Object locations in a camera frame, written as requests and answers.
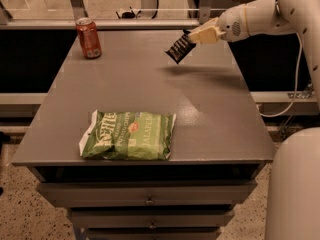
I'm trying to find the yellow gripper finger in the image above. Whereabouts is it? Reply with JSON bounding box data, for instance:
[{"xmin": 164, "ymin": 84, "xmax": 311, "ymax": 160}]
[
  {"xmin": 192, "ymin": 17, "xmax": 219, "ymax": 33},
  {"xmin": 188, "ymin": 26, "xmax": 225, "ymax": 44}
]

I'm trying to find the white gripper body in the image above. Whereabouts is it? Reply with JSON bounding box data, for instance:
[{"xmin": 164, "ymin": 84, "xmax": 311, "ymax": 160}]
[{"xmin": 218, "ymin": 4, "xmax": 249, "ymax": 42}]

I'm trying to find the chocolate rxbar black wrapper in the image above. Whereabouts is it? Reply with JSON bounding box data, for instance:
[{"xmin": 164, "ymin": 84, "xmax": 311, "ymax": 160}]
[{"xmin": 166, "ymin": 32, "xmax": 196, "ymax": 64}]

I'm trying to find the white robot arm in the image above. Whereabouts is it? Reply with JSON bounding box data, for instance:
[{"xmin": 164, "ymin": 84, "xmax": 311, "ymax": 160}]
[{"xmin": 189, "ymin": 0, "xmax": 320, "ymax": 240}]

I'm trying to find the green jalapeno chip bag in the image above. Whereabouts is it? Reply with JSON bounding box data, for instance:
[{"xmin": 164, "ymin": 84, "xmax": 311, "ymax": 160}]
[{"xmin": 79, "ymin": 110, "xmax": 176, "ymax": 161}]

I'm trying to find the grey metal railing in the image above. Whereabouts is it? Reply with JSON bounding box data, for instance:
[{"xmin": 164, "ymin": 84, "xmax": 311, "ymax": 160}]
[{"xmin": 0, "ymin": 0, "xmax": 226, "ymax": 30}]

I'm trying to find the black object behind glass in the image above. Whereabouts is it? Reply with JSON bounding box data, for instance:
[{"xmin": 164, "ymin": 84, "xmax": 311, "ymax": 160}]
[{"xmin": 116, "ymin": 7, "xmax": 141, "ymax": 19}]

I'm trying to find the orange soda can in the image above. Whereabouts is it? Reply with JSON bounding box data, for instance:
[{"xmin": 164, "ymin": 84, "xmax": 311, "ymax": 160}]
[{"xmin": 76, "ymin": 17, "xmax": 102, "ymax": 59}]

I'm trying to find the top grey drawer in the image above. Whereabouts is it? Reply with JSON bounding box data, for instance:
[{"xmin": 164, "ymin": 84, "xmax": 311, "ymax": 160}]
[{"xmin": 37, "ymin": 180, "xmax": 257, "ymax": 208}]

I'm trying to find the grey drawer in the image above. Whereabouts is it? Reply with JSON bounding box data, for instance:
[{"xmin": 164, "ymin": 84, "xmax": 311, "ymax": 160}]
[
  {"xmin": 68, "ymin": 209, "xmax": 234, "ymax": 229},
  {"xmin": 37, "ymin": 180, "xmax": 257, "ymax": 208},
  {"xmin": 87, "ymin": 228, "xmax": 221, "ymax": 240}
]

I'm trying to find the middle grey drawer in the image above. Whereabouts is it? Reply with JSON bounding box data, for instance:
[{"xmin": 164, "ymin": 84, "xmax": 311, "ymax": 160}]
[{"xmin": 68, "ymin": 209, "xmax": 234, "ymax": 229}]

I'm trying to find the bottom grey drawer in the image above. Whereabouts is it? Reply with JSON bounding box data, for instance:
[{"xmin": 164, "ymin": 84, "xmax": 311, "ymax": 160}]
[{"xmin": 87, "ymin": 228, "xmax": 221, "ymax": 240}]

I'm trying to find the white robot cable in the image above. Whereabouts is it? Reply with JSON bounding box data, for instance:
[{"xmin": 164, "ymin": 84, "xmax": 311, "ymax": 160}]
[{"xmin": 258, "ymin": 32, "xmax": 304, "ymax": 119}]

